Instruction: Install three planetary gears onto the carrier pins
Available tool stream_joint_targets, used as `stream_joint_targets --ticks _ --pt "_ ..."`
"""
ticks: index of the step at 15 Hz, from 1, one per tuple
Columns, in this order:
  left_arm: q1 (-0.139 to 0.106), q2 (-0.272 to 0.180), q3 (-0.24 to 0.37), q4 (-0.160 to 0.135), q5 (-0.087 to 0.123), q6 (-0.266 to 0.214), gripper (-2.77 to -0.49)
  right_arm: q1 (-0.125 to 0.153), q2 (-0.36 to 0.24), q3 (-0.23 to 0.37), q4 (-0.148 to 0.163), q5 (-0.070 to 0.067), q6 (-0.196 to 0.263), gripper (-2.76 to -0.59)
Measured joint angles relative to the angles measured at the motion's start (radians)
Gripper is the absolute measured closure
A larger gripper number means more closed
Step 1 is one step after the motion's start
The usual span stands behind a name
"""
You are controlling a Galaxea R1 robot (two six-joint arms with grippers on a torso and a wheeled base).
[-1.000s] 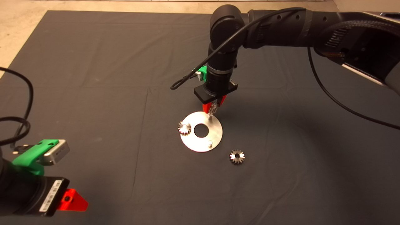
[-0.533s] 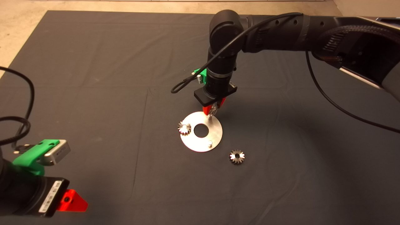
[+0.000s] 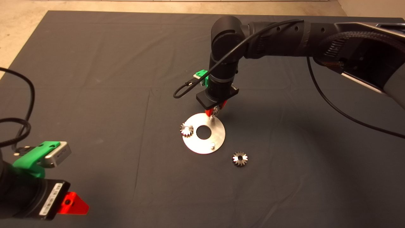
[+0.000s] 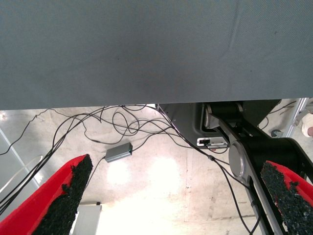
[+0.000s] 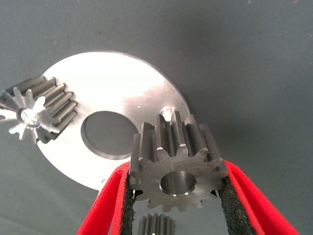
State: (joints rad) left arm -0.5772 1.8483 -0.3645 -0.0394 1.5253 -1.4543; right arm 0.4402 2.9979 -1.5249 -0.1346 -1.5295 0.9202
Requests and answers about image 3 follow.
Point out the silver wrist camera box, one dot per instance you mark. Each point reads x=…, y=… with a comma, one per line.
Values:
x=60, y=155
x=197, y=77

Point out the round metal carrier plate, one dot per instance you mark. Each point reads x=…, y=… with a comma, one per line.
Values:
x=205, y=147

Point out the dark grey table cloth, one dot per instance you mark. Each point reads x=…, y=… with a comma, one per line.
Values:
x=95, y=47

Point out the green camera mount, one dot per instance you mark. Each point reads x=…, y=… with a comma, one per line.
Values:
x=202, y=74
x=29, y=160

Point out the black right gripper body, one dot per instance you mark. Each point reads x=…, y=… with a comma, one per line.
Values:
x=216, y=96

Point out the green right camera mount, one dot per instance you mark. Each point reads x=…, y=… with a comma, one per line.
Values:
x=202, y=74

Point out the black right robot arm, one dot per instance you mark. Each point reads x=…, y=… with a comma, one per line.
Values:
x=284, y=38

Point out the green left camera mount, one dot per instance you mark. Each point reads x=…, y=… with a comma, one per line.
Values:
x=29, y=160

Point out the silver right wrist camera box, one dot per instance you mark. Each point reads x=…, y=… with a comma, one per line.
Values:
x=197, y=77

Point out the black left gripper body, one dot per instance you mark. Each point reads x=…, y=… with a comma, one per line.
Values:
x=34, y=199

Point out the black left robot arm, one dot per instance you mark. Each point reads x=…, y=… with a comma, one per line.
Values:
x=6, y=177

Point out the small steel planetary gear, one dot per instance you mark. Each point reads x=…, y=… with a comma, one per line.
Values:
x=215, y=111
x=186, y=130
x=239, y=158

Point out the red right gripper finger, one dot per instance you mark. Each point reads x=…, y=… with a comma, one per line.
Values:
x=208, y=113
x=223, y=104

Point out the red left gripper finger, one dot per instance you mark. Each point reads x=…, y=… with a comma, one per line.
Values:
x=75, y=205

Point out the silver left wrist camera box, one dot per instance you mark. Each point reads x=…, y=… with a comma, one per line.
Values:
x=60, y=155

